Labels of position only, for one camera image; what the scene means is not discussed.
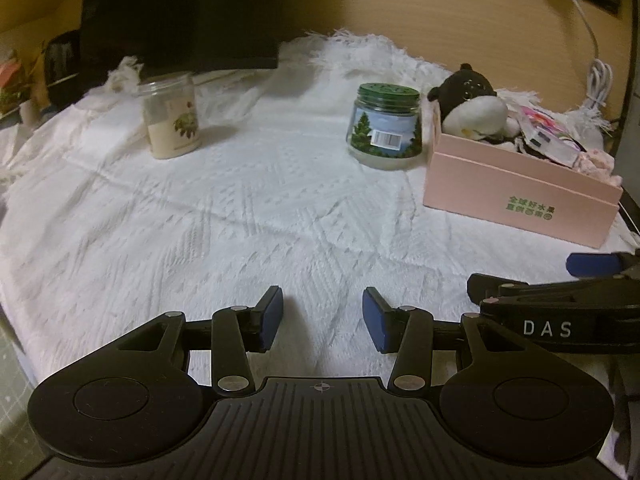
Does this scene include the pink fluffy cloth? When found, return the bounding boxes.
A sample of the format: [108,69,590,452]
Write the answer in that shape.
[575,147,624,189]

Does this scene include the white cotton tuft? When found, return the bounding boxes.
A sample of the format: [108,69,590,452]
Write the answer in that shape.
[101,55,144,94]

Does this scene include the pink patterned packet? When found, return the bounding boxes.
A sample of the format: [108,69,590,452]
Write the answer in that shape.
[517,105,581,166]

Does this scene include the green cutting mat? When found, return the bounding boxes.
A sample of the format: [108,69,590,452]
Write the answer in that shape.
[0,310,32,480]

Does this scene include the green lid glass jar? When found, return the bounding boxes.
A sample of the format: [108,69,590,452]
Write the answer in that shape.
[347,82,424,170]

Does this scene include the white power cable with plug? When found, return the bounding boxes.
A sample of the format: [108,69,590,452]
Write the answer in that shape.
[545,0,614,111]

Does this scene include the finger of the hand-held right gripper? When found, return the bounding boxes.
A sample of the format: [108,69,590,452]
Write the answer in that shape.
[467,272,640,307]
[566,251,640,280]

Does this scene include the black and white plush toy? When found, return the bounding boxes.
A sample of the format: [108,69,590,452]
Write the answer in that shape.
[427,62,521,143]

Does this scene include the white fringed blanket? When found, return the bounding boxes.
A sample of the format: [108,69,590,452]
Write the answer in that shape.
[0,27,640,461]

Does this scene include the clear jar with cream contents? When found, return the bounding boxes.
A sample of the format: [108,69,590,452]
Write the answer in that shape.
[136,72,203,160]

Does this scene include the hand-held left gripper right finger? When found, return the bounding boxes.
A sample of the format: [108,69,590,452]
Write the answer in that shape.
[363,287,532,392]

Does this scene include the pink cardboard box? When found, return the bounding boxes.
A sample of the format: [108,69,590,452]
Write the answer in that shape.
[422,102,625,250]

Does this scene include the black monitor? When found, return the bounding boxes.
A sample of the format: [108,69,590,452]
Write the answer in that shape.
[80,0,282,74]

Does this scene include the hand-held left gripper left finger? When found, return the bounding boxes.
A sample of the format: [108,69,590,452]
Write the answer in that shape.
[116,286,285,396]

